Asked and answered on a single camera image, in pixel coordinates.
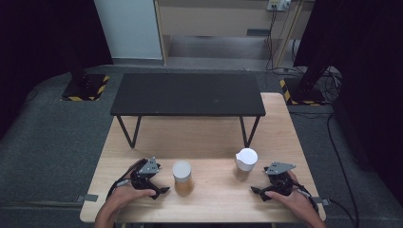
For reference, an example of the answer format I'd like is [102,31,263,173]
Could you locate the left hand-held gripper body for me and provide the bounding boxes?
[130,156,161,191]

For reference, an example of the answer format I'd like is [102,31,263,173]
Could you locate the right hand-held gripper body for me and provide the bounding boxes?
[264,161,297,196]

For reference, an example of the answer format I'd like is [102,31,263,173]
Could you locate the person's right hand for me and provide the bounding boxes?
[263,170,318,219]

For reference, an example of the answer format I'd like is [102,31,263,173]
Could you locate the person's left hand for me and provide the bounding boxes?
[106,182,158,214]

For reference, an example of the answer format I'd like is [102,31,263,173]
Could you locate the round-lid brown spice jar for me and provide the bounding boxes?
[171,160,195,198]

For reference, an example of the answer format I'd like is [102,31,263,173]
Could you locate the spouted-lid brown spice jar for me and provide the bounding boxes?
[233,147,259,181]

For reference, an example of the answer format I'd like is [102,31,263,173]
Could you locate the grey tape strip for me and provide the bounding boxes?
[311,196,332,207]
[75,193,100,204]

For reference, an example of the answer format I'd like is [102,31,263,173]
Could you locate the black metal-legged shelf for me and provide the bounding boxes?
[109,72,267,149]

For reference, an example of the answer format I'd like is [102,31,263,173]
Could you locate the black stand with striped base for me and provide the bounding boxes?
[278,53,336,106]
[60,47,110,103]

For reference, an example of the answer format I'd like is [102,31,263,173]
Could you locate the white panel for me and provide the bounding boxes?
[93,0,164,62]

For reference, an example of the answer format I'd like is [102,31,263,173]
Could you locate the black curtain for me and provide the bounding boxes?
[294,0,403,205]
[0,0,114,139]

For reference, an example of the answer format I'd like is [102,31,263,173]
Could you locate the wooden cabinet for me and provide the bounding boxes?
[153,0,316,68]

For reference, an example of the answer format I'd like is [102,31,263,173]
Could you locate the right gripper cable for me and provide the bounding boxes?
[292,112,360,228]

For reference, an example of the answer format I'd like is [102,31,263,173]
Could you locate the tangled floor cables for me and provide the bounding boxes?
[321,67,344,104]

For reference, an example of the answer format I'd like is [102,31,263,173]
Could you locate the black outlet cables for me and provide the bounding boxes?
[264,9,298,75]

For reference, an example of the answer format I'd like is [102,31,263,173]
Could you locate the wall power outlet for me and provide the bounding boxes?
[266,0,292,12]

